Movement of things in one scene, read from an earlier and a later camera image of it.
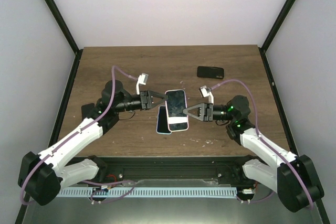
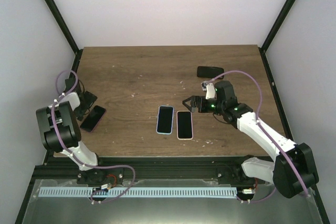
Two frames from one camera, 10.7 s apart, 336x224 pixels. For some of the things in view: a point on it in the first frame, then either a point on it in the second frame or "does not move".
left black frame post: [51, 3] does not move
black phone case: [210, 72] does not move
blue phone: [162, 121] does not move
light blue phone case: [162, 127] does not move
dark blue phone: [175, 104] -> [184, 125]
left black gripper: [146, 99] -> [91, 98]
